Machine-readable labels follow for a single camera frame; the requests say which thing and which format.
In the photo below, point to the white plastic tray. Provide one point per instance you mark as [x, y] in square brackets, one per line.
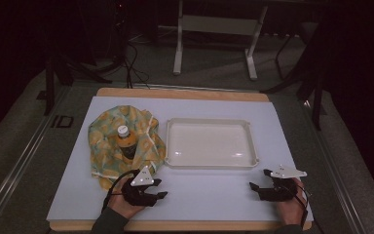
[209, 143]

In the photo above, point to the aluminium floor rail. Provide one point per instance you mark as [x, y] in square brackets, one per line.
[16, 169]
[337, 175]

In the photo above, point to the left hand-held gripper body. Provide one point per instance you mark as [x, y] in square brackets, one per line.
[138, 195]

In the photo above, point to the pale blue table mat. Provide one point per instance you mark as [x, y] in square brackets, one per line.
[207, 195]

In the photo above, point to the person's right hand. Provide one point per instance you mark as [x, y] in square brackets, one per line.
[290, 209]

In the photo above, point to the yellow green patterned cloth bag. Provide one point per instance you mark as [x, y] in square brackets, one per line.
[104, 143]

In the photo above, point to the black metal stand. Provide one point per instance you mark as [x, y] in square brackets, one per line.
[318, 97]
[49, 87]

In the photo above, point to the orange drink bottle white cap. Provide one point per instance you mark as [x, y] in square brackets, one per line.
[126, 144]

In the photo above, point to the white metal desk frame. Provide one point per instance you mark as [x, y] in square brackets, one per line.
[219, 24]

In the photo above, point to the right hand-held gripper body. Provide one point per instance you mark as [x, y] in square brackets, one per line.
[280, 188]

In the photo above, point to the person's left hand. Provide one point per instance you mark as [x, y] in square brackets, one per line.
[121, 204]

